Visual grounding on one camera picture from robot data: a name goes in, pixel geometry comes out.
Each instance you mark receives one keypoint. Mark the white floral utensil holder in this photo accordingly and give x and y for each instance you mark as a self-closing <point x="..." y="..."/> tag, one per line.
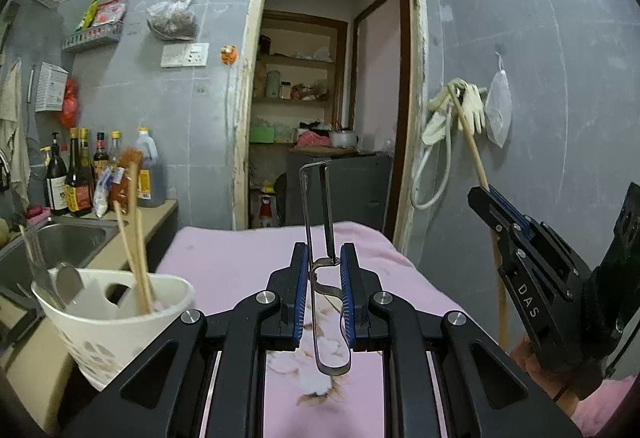
<point x="100" y="338"/>

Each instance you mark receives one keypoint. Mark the red snack packet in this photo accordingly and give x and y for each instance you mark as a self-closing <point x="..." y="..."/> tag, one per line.
<point x="110" y="12"/>

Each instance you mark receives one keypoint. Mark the pink sponge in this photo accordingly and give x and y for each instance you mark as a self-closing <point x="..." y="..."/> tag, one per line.
<point x="39" y="213"/>

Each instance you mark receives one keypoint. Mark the worn door frame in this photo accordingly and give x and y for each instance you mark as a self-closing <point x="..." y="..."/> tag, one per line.
<point x="245" y="118"/>

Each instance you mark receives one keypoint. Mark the grey cabinet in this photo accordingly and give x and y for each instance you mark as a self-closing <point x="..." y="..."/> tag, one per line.
<point x="360" y="188"/>

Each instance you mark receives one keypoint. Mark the wooden shelf unit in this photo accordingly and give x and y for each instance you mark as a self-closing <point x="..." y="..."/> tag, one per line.
<point x="300" y="63"/>

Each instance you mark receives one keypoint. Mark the steel sink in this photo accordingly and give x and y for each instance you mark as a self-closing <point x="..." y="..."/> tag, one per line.
<point x="70" y="243"/>

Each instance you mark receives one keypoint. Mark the red white bottle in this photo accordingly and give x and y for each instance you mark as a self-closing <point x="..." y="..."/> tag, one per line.
<point x="267" y="210"/>

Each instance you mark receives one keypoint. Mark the pink floral blanket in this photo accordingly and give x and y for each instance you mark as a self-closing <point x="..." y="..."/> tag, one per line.
<point x="240" y="258"/>

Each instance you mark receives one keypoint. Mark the white pot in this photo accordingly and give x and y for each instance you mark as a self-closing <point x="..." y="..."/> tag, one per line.
<point x="343" y="139"/>

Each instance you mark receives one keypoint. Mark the light wooden chopstick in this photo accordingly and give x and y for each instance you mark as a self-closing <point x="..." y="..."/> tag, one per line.
<point x="140" y="238"/>
<point x="131" y="253"/>
<point x="28" y="245"/>
<point x="474" y="153"/>

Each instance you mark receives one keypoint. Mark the white blue seasoning packet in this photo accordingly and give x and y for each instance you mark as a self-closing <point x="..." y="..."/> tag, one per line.
<point x="101" y="195"/>

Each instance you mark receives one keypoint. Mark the red plastic bag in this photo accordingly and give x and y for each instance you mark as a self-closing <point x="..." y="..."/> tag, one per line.
<point x="70" y="105"/>

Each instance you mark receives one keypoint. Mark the white cardboard box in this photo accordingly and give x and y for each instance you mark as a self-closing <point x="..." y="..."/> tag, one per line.
<point x="50" y="88"/>

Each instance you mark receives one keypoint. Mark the small glass jar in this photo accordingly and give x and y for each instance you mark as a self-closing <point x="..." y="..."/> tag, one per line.
<point x="285" y="90"/>

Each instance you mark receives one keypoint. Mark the red seasoning packet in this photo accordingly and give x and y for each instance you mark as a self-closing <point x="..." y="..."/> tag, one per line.
<point x="120" y="185"/>

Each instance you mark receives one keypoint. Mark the large dark liquid jug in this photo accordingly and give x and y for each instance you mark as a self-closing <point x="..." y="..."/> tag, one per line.
<point x="150" y="178"/>

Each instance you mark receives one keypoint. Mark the metal spoon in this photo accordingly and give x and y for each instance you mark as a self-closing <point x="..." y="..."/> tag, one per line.
<point x="67" y="280"/>

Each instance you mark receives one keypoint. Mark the green snack packet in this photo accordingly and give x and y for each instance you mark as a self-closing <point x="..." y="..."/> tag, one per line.
<point x="86" y="17"/>

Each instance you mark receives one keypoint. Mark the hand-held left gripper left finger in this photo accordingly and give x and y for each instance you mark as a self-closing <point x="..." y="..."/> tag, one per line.
<point x="301" y="288"/>

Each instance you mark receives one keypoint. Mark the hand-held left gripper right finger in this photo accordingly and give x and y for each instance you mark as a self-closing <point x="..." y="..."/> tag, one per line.
<point x="345" y="288"/>

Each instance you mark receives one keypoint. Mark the metal tongs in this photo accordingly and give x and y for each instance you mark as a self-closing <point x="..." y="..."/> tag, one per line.
<point x="334" y="371"/>

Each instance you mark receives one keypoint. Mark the green jar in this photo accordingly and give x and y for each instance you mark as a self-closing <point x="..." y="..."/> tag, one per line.
<point x="273" y="84"/>

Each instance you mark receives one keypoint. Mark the beige rubber gloves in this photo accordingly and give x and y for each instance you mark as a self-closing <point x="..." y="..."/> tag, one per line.
<point x="472" y="108"/>

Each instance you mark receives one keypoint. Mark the pink cloth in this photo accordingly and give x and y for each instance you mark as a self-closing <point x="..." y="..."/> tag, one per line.
<point x="312" y="139"/>

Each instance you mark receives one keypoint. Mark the dark pump bottle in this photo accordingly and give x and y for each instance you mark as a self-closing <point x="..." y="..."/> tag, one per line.
<point x="56" y="183"/>

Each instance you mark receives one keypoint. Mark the dark soy sauce bottle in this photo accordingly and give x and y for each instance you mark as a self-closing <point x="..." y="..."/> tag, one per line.
<point x="79" y="188"/>

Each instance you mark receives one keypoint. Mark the green box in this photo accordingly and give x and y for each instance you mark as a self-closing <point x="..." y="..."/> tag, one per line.
<point x="261" y="134"/>

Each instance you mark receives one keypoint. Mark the grey wall basket rack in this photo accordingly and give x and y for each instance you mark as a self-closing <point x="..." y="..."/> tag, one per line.
<point x="92" y="38"/>

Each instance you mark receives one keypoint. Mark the hanging clear plastic bag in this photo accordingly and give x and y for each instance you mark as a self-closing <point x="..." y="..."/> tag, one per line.
<point x="172" y="18"/>

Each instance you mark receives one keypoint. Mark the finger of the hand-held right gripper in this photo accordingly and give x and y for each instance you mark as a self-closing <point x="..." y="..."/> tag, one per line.
<point x="492" y="213"/>
<point x="522" y="213"/>

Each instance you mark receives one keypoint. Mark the white plastic bag on hook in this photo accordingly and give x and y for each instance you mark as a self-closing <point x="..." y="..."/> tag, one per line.
<point x="498" y="108"/>

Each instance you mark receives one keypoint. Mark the white wall socket panel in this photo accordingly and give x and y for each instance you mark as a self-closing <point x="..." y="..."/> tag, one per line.
<point x="185" y="55"/>

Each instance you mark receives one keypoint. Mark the person's right hand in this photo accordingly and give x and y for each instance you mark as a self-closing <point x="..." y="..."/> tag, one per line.
<point x="522" y="355"/>

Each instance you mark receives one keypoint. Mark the beige hanging cloth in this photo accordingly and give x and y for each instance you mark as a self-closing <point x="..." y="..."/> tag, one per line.
<point x="12" y="128"/>

